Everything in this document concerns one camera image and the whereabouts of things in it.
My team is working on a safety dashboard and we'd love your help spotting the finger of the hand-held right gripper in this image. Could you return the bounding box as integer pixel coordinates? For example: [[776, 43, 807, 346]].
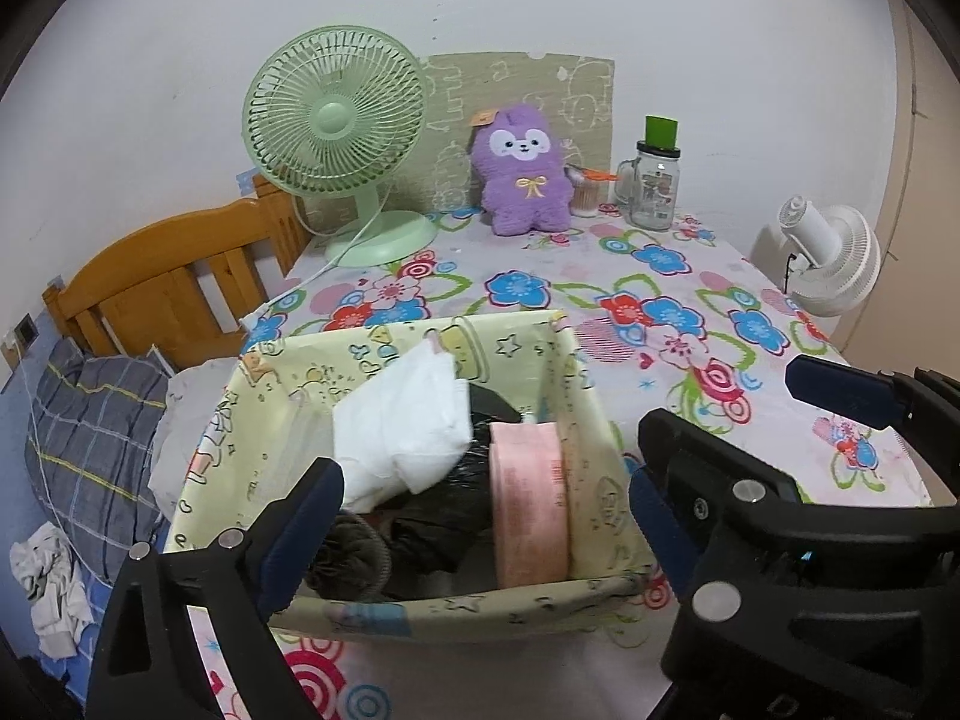
[[637, 409, 960, 691], [786, 355, 960, 507]]

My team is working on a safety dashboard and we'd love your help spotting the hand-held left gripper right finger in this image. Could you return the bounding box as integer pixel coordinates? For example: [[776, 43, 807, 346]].
[[628, 465, 702, 605]]

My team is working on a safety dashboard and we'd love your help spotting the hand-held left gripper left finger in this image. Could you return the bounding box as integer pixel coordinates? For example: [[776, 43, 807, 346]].
[[86, 457, 346, 720]]

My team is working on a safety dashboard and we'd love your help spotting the grey drawstring pouch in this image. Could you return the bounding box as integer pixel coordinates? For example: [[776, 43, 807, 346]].
[[304, 514, 391, 599]]

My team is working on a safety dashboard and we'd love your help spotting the pink roll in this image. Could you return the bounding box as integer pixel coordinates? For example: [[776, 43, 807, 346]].
[[487, 420, 572, 586]]

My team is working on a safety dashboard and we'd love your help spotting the black plastic bag roll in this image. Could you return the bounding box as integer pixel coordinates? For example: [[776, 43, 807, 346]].
[[390, 382, 526, 578]]

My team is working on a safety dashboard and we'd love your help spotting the white tissue pack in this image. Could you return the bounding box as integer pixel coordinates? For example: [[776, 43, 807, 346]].
[[332, 337, 473, 515]]

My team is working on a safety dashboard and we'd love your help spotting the yellow cartoon fabric storage box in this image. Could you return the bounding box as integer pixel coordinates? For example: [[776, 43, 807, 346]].
[[161, 309, 657, 642]]

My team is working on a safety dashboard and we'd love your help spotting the white fan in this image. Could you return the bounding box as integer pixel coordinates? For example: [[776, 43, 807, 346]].
[[752, 195, 882, 318]]

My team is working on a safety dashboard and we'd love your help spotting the white blanket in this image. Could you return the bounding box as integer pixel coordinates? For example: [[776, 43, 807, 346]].
[[148, 356, 248, 518]]

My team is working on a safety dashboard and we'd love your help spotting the floral tablecloth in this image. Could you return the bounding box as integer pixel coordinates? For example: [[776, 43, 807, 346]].
[[150, 206, 935, 720]]

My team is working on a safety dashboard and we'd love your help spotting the beige door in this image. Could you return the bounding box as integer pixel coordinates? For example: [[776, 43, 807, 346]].
[[832, 0, 960, 383]]

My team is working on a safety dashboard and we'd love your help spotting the grey plaid pillow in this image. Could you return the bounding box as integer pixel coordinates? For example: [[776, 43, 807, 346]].
[[24, 337, 170, 582]]

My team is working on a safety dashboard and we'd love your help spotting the crumpled white cloth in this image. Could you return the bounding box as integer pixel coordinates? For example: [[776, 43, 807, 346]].
[[9, 521, 95, 657]]

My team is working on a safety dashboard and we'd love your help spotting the blue checked bedsheet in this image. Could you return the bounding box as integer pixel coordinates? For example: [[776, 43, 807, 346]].
[[37, 562, 113, 706]]

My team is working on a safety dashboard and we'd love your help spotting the glass jar mug green lid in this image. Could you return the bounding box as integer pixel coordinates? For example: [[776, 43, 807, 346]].
[[616, 115, 682, 231]]

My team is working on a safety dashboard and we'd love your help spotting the small swab jar orange lid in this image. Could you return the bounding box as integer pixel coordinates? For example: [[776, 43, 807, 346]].
[[568, 165, 617, 218]]

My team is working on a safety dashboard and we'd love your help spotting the wooden headboard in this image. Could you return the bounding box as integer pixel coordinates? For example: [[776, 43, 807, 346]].
[[43, 174, 312, 372]]

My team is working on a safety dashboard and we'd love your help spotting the purple plush toy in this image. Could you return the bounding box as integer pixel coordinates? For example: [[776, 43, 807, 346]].
[[469, 105, 575, 235]]

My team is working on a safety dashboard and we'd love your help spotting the green patterned board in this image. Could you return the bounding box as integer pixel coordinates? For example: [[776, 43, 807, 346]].
[[420, 52, 616, 215]]

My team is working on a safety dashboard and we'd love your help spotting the green desk fan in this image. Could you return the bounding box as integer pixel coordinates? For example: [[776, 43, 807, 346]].
[[241, 26, 440, 269]]

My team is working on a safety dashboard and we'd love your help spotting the white fan cable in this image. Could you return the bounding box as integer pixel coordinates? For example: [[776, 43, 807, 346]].
[[240, 199, 380, 331]]

